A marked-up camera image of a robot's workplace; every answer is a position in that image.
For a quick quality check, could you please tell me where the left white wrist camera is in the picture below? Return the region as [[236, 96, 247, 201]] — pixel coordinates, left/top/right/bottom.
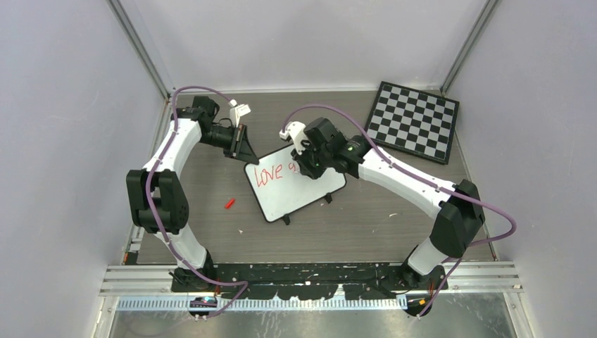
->
[[228, 99, 251, 127]]

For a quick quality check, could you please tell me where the white whiteboard with black frame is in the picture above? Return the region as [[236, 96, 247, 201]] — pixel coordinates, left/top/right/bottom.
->
[[244, 145, 347, 225]]

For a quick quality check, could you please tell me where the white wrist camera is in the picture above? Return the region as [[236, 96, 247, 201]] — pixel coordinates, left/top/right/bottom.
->
[[228, 99, 251, 127], [279, 121, 310, 155]]

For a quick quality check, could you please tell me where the black white checkerboard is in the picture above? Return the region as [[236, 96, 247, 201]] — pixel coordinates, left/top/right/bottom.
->
[[364, 81, 460, 165]]

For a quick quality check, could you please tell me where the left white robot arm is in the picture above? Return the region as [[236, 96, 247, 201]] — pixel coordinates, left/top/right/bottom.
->
[[125, 96, 259, 292]]

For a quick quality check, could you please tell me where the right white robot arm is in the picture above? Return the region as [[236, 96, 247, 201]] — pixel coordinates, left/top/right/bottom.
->
[[279, 118, 485, 289]]

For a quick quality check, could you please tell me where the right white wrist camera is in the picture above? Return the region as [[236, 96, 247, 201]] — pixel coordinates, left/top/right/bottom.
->
[[279, 121, 310, 155]]

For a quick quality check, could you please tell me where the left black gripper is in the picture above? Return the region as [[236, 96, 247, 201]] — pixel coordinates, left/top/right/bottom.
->
[[200, 123, 260, 165]]

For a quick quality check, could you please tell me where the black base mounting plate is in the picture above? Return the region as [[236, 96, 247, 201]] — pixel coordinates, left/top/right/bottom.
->
[[170, 263, 446, 301]]

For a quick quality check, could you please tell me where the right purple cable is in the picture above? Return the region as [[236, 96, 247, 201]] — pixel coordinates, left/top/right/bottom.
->
[[282, 103, 517, 321]]

